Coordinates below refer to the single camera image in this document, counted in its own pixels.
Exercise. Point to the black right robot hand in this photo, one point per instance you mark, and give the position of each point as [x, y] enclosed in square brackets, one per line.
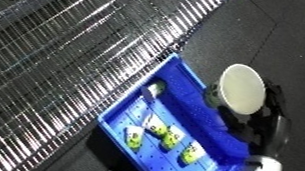
[269, 134]

